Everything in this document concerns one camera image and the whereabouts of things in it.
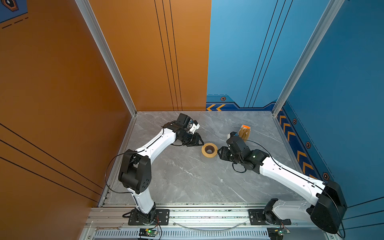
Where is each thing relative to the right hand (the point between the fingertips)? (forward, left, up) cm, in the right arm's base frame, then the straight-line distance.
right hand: (218, 152), depth 80 cm
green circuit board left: (-34, +35, -16) cm, 52 cm away
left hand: (+7, +9, 0) cm, 11 cm away
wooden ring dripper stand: (+6, +4, -7) cm, 10 cm away
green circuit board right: (-34, -26, -17) cm, 47 cm away
